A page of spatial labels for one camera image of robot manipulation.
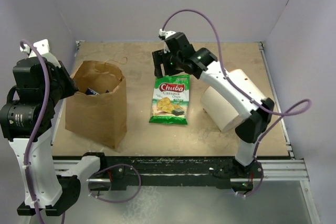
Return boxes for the green Chuba cassava chips bag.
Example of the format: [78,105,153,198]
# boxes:
[149,74,190,125]

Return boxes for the brown paper bag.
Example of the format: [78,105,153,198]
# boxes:
[65,60,127,149]

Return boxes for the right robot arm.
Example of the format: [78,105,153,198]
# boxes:
[152,29,275,177]

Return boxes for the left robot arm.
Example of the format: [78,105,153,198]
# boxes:
[1,57,108,216]

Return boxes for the blue snack packet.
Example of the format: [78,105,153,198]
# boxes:
[85,88,102,95]

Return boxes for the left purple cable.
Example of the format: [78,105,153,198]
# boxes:
[19,39,66,224]

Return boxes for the purple cable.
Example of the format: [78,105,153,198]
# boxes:
[19,39,66,224]
[161,9,312,201]

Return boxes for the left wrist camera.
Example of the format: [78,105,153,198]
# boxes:
[20,39,50,57]

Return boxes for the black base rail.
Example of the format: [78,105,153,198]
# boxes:
[89,156,263,191]

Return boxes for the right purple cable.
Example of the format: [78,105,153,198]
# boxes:
[161,9,312,201]

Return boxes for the aluminium table frame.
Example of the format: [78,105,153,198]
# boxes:
[26,40,321,224]

